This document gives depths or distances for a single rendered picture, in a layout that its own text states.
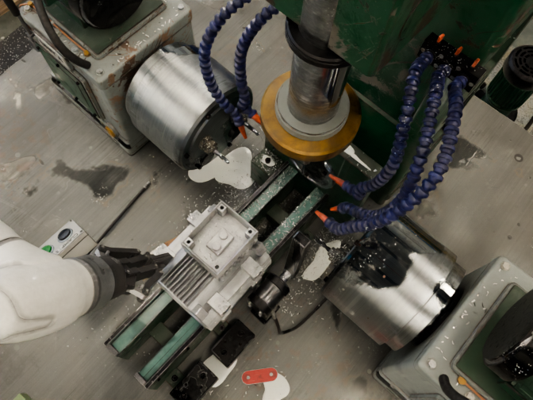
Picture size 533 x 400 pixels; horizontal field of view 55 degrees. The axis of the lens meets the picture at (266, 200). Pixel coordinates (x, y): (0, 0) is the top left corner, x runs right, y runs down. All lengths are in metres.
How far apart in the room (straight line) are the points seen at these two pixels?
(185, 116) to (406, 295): 0.59
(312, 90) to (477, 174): 0.88
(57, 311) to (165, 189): 0.76
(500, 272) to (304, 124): 0.49
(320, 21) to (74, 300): 0.49
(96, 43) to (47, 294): 0.67
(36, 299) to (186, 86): 0.61
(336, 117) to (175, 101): 0.40
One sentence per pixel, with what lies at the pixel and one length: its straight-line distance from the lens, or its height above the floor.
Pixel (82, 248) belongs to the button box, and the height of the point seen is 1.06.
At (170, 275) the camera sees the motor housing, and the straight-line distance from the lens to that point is 1.05.
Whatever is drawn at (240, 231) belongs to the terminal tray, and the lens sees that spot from 1.05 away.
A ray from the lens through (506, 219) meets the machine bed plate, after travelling 1.57.
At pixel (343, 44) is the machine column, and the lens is 0.68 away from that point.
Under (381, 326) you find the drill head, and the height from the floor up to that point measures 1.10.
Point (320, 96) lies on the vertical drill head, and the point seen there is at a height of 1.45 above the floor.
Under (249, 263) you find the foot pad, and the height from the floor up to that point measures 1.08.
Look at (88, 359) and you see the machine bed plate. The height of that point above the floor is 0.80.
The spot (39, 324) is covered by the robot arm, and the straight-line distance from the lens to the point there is 0.73.
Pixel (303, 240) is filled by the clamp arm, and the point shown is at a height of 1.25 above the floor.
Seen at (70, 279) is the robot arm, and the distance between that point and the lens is 0.76.
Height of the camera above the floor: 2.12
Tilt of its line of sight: 69 degrees down
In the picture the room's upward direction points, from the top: 6 degrees clockwise
